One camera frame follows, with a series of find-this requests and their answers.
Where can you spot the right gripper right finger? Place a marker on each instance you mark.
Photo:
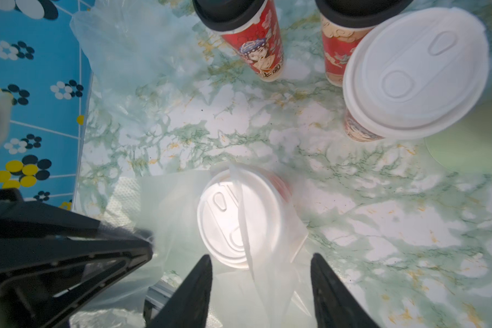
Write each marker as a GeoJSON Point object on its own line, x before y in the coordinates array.
{"type": "Point", "coordinates": [334, 305]}

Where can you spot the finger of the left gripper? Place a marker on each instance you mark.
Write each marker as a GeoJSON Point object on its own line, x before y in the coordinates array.
{"type": "Point", "coordinates": [36, 234]}
{"type": "Point", "coordinates": [43, 282]}

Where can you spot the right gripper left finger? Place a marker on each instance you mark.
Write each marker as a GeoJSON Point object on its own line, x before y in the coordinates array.
{"type": "Point", "coordinates": [189, 305]}

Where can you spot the clear plastic carrier bag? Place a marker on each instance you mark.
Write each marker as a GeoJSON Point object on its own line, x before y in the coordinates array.
{"type": "Point", "coordinates": [273, 292]}

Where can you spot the red cup white lid front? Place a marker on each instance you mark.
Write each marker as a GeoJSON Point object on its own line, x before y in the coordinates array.
{"type": "Point", "coordinates": [247, 211]}

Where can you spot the red cup white lid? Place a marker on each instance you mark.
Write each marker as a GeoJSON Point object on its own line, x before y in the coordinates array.
{"type": "Point", "coordinates": [415, 75]}
{"type": "Point", "coordinates": [247, 211]}

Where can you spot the green straw holder cup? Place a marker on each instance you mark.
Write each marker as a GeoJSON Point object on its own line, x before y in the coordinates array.
{"type": "Point", "coordinates": [466, 146]}

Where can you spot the red cup white lid rear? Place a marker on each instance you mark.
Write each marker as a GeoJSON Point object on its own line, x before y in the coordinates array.
{"type": "Point", "coordinates": [415, 75]}

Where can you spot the red cup black lid right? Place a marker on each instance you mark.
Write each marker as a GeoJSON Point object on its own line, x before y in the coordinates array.
{"type": "Point", "coordinates": [344, 23]}

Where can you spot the red cup black lid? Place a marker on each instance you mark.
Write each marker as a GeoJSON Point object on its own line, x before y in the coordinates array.
{"type": "Point", "coordinates": [344, 23]}
{"type": "Point", "coordinates": [251, 28]}

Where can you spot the red cup black lid left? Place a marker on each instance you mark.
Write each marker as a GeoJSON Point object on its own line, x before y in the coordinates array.
{"type": "Point", "coordinates": [251, 28]}

